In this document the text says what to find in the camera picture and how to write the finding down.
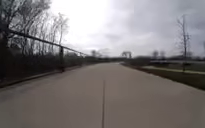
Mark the grey concrete path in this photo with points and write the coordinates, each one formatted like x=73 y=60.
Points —
x=103 y=96

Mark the pale side path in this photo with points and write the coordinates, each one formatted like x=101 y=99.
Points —
x=180 y=70

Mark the bare tall tree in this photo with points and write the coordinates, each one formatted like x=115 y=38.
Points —
x=183 y=40

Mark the row of bare trees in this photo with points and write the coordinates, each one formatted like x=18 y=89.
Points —
x=26 y=26

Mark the grass strip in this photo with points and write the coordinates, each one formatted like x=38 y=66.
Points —
x=186 y=77

